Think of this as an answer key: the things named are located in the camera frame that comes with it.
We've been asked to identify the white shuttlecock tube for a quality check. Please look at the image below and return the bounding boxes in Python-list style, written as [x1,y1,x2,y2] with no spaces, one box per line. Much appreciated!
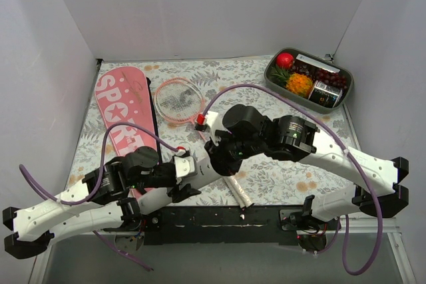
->
[137,156,234,215]

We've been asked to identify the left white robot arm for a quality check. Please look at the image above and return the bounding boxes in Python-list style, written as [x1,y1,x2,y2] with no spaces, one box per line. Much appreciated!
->
[3,146,199,259]

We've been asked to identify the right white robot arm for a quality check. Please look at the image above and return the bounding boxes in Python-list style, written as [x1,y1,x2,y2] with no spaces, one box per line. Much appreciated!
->
[196,104,409,229]

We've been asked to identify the pink badminton racket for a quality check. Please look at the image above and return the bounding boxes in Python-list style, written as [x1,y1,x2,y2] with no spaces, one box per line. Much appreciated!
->
[153,76,254,209]

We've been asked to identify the green leafy sprig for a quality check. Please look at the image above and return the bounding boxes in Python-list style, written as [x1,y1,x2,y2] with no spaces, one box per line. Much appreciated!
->
[270,66,290,85]

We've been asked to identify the pink racket cover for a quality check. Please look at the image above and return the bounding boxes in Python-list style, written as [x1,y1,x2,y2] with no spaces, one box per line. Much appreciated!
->
[95,67,161,161]

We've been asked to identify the grey plastic tray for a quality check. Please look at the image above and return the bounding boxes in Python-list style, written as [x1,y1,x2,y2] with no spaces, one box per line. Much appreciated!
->
[264,48,354,114]

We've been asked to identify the red apple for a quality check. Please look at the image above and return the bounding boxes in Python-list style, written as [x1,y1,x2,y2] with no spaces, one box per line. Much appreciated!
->
[276,53,294,69]

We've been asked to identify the white box in tray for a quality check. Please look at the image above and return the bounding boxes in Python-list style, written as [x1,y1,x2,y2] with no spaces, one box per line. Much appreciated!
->
[296,54,340,73]

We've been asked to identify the dark red grapes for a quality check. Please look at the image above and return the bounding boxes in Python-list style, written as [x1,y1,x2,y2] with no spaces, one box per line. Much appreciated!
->
[290,64,348,90]

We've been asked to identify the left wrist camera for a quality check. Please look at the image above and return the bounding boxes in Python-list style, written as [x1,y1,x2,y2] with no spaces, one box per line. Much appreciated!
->
[172,146,196,185]

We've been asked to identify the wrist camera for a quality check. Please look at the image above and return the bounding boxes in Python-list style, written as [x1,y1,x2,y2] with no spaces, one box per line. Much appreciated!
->
[194,111,224,146]
[172,146,196,185]

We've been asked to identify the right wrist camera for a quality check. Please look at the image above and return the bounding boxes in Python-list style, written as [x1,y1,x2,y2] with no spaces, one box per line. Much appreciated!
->
[194,111,224,146]

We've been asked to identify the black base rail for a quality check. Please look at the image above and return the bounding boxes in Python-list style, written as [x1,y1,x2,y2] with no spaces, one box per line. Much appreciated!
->
[133,205,340,251]

